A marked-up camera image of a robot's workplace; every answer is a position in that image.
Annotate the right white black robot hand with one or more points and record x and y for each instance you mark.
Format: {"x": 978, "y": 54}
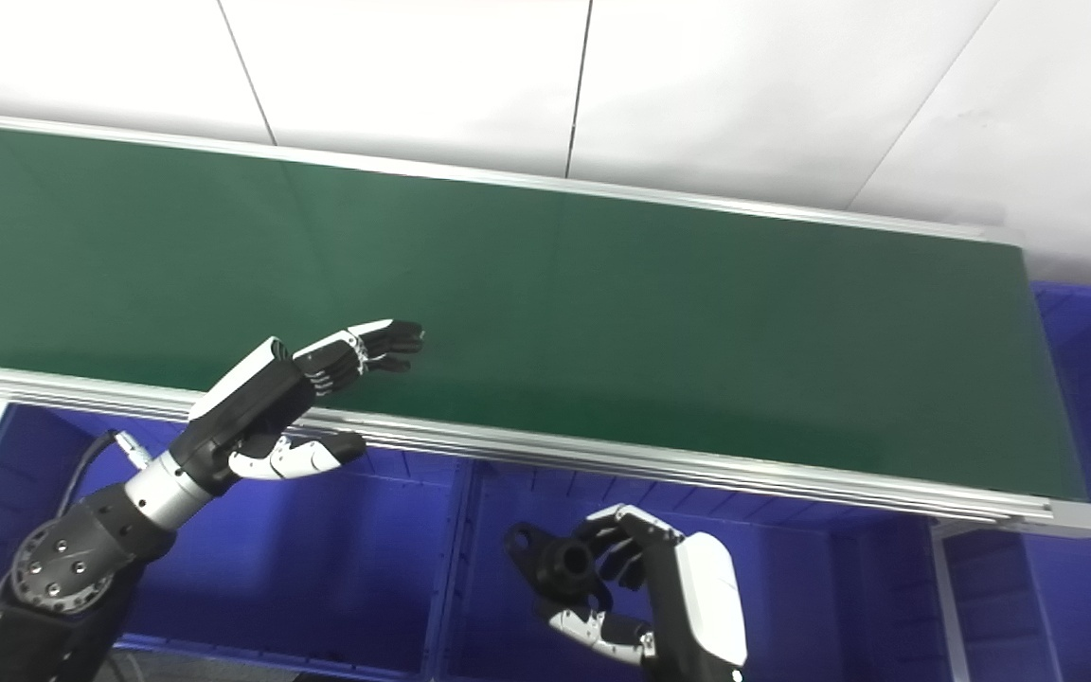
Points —
{"x": 706, "y": 606}

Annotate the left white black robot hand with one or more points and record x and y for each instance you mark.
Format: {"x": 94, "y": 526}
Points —
{"x": 242, "y": 407}

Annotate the black flanged metal part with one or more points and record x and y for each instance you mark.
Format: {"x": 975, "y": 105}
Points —
{"x": 560, "y": 564}

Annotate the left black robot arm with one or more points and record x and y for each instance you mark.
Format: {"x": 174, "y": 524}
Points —
{"x": 62, "y": 568}

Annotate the white conveyor leg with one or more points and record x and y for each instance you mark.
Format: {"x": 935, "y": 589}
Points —
{"x": 951, "y": 606}

